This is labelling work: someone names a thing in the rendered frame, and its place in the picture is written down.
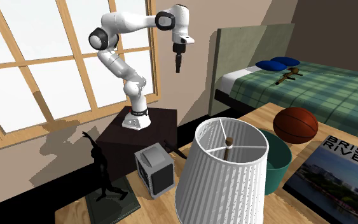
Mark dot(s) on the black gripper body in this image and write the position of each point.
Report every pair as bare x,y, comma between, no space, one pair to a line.
179,49

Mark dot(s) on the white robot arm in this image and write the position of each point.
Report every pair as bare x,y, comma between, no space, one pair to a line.
116,63

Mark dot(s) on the blue pillow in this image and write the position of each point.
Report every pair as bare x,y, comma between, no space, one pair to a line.
270,65
287,60

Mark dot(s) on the dark robot stand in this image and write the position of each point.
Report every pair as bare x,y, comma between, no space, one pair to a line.
141,139

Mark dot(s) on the brown wooden tool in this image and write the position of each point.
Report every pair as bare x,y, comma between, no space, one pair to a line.
285,77

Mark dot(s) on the wooden framed window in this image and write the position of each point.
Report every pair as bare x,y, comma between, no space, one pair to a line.
57,77

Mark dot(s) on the grey box appliance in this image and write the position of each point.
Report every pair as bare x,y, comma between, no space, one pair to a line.
158,176

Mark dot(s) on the orange basketball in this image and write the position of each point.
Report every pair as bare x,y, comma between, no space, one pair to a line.
295,125

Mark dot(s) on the black dancer figure on base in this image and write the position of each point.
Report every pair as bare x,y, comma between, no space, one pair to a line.
102,167

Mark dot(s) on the bed with green plaid cover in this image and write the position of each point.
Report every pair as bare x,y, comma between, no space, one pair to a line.
321,90

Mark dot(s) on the white ribbed lamp shade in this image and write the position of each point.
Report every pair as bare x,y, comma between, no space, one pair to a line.
219,192

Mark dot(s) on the teal round bin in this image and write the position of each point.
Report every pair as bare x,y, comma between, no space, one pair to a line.
276,173

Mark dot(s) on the river picture book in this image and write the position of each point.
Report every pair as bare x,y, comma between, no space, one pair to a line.
330,186

